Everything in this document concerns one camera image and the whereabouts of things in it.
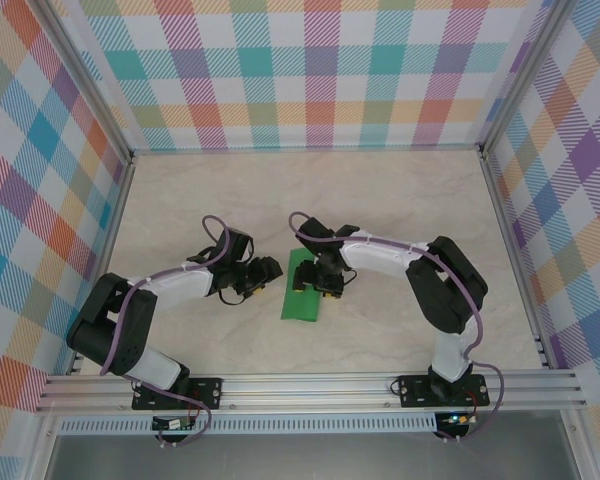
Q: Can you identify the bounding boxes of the green paper sheet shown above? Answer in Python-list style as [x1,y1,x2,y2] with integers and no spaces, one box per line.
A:
[279,247,326,324]

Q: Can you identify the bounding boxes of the grey metal panel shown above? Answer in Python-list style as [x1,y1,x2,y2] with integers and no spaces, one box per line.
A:
[44,433,581,480]

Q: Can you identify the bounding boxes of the thin black left gripper cable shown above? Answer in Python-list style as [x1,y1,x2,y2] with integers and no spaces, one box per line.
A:
[217,287,249,308]

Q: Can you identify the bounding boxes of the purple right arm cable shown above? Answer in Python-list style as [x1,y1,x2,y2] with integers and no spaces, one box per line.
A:
[287,210,506,444]

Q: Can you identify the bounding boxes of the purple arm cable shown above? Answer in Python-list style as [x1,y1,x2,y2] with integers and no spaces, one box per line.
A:
[287,210,506,444]
[99,214,231,446]

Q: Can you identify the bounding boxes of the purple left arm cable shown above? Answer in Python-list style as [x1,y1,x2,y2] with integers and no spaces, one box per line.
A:
[99,214,231,446]

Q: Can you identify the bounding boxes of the aluminium mounting rail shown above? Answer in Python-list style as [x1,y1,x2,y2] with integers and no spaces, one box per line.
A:
[34,368,589,415]

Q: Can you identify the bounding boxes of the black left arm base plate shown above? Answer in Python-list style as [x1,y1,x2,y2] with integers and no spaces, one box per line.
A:
[131,377,225,412]

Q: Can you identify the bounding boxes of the aluminium table edge rail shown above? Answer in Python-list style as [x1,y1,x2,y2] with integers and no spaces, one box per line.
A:
[478,149,556,371]
[67,152,139,376]

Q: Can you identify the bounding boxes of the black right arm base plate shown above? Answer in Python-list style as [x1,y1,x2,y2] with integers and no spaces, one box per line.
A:
[398,373,490,409]

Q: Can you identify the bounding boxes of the slotted grey cable duct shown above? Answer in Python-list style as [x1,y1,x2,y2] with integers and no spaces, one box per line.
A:
[57,412,439,435]

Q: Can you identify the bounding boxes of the black round cable mount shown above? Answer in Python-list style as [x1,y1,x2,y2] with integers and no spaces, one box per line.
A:
[432,425,474,444]

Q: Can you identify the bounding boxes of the aluminium frame post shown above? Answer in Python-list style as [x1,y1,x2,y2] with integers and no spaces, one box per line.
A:
[479,0,576,159]
[38,0,135,161]

